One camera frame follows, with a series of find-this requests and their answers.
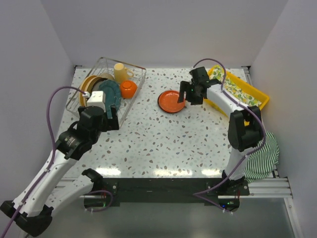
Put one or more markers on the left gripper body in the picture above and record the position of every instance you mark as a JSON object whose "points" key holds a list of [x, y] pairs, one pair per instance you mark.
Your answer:
{"points": [[112, 123]]}

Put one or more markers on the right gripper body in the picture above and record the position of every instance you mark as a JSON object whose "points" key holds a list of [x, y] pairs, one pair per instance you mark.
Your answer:
{"points": [[192, 95]]}

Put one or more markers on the teal embossed plate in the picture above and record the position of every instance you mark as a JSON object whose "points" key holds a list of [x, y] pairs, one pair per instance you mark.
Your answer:
{"points": [[113, 95]]}

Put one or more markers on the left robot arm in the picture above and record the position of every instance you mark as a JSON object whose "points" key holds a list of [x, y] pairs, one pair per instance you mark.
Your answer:
{"points": [[33, 210]]}

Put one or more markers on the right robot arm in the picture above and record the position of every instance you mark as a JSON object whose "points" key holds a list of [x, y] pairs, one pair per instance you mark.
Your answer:
{"points": [[245, 128]]}

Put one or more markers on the lemon print cloth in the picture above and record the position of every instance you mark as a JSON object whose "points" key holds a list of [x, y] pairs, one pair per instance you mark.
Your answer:
{"points": [[216, 72]]}

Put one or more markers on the orange ceramic bowl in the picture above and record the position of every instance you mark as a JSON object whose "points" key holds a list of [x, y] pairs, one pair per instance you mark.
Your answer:
{"points": [[128, 88]]}

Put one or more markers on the dark brown beige plate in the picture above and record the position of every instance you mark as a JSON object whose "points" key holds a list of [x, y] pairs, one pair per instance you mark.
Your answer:
{"points": [[96, 84]]}

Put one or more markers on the yellow plate inner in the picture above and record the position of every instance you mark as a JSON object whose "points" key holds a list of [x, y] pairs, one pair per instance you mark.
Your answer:
{"points": [[86, 86]]}

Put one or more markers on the yellow plastic tray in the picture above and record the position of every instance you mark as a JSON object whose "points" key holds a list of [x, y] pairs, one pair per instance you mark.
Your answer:
{"points": [[259, 95]]}

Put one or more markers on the beige small plate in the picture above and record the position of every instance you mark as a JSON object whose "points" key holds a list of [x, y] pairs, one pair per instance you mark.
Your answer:
{"points": [[107, 76]]}

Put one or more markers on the yellow ceramic mug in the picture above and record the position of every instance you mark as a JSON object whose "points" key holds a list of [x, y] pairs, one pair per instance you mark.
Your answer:
{"points": [[122, 73]]}

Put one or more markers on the green striped cloth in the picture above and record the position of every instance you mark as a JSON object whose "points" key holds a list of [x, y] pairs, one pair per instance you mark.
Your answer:
{"points": [[260, 164]]}

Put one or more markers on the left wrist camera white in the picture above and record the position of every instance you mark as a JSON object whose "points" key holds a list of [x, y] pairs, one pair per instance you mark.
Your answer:
{"points": [[96, 98]]}

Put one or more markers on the chrome wire dish rack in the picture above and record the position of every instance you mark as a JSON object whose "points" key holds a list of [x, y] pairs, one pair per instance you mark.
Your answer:
{"points": [[75, 98]]}

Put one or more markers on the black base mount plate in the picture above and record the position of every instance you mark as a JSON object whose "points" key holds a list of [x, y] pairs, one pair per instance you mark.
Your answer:
{"points": [[165, 190]]}

